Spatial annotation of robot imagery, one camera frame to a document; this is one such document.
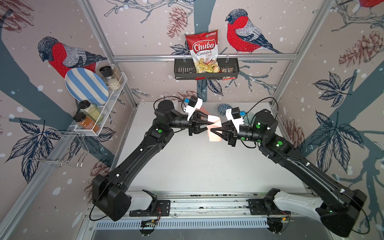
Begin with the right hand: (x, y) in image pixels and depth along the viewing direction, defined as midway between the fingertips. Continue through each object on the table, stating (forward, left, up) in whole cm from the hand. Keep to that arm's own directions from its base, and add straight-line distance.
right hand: (212, 128), depth 59 cm
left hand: (+1, -1, +3) cm, 3 cm away
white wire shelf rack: (+12, +49, -1) cm, 51 cm away
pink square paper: (+46, +4, -38) cm, 60 cm away
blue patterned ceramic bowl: (+45, -12, -35) cm, 59 cm away
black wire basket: (+50, +16, -4) cm, 52 cm away
